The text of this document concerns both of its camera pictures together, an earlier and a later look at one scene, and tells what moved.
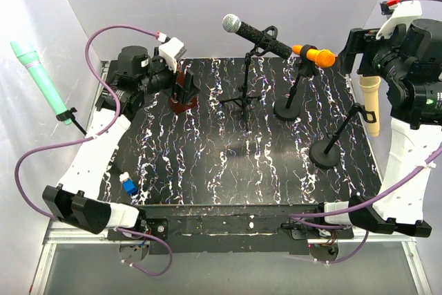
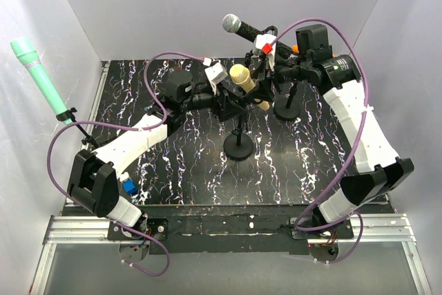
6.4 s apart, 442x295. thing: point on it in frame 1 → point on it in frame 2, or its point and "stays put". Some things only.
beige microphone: (370, 85) → (240, 74)
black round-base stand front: (326, 153) → (238, 146)
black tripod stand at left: (69, 115) stays put
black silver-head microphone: (232, 23) stays put
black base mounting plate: (230, 229) stays put
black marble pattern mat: (265, 131) stays put
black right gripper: (359, 41) → (262, 91)
